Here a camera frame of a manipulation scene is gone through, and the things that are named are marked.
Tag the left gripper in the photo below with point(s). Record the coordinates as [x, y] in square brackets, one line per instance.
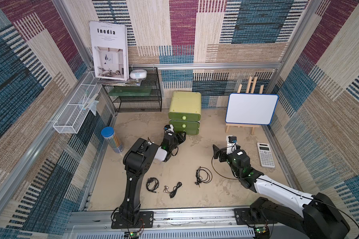
[179, 136]

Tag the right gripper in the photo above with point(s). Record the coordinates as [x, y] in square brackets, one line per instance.
[222, 154]

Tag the green drawer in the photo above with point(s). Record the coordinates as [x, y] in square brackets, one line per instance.
[188, 131]
[184, 125]
[184, 116]

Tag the black earphones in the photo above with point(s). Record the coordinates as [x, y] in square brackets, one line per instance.
[203, 176]
[173, 193]
[152, 184]

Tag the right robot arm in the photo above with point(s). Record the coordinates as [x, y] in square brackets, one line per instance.
[316, 216]

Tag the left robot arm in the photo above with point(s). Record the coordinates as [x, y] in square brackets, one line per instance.
[138, 161]

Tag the green drawer cabinet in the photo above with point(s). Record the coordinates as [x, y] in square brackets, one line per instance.
[185, 102]

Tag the white calculator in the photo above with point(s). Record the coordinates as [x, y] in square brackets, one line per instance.
[265, 155]

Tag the blue framed whiteboard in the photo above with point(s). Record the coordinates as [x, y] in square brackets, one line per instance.
[266, 103]

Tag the pencil cup blue lid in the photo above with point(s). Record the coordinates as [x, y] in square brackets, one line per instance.
[110, 136]

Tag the white oval box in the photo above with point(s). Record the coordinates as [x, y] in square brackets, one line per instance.
[138, 74]

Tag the green tray on shelf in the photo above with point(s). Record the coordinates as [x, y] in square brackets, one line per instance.
[130, 91]

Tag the Inedia magazine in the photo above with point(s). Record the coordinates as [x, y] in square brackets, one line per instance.
[109, 50]

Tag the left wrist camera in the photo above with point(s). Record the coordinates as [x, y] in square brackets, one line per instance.
[169, 129]

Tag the black wire mesh shelf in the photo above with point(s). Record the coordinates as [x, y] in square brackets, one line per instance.
[151, 103]

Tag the white wire basket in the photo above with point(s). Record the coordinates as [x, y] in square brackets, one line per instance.
[80, 104]

